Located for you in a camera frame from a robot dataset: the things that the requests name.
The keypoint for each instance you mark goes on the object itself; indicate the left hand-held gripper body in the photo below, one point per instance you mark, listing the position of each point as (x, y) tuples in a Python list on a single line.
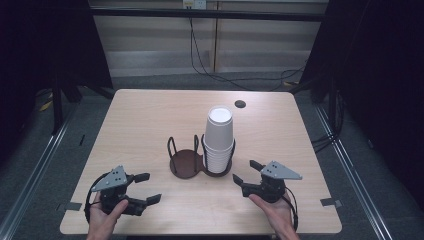
[(111, 180)]

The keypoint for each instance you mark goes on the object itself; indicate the black curtain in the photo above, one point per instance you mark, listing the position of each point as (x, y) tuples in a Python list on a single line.
[(383, 66), (40, 43)]

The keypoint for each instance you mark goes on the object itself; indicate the dark brown double cup holder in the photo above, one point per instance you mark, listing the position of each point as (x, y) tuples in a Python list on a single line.
[(185, 165)]

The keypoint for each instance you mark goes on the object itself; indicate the black horizontal bar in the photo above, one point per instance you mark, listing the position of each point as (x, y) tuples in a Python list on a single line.
[(206, 14)]

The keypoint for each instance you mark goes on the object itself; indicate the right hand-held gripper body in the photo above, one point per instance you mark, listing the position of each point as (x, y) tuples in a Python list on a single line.
[(278, 172)]

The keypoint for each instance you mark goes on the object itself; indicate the small black floor tape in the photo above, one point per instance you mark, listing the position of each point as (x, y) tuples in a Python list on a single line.
[(82, 140)]

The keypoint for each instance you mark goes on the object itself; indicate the person's left hand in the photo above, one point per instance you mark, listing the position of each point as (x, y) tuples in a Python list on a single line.
[(101, 221)]

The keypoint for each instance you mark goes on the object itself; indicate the black round table grommet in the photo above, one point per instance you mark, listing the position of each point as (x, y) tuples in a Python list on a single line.
[(240, 103)]

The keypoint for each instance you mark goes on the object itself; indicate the person's right hand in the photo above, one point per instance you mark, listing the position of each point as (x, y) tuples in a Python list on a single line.
[(280, 215)]

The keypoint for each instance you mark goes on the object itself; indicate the white wall socket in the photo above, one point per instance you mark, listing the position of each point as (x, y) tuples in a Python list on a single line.
[(195, 4)]

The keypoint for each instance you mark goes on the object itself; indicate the yellow floor marker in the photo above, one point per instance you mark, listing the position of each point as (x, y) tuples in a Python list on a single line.
[(45, 106)]

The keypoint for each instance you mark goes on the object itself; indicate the grey tape strip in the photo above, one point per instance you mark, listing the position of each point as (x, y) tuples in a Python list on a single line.
[(73, 206), (330, 202)]

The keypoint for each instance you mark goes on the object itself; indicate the black metal stand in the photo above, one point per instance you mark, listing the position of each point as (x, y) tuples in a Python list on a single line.
[(57, 106)]

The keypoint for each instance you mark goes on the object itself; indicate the white paper cup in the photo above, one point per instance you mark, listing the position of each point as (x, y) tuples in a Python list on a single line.
[(218, 131)]

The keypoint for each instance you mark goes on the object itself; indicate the aluminium floor rail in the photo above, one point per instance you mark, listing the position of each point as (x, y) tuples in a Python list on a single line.
[(353, 173), (36, 170)]

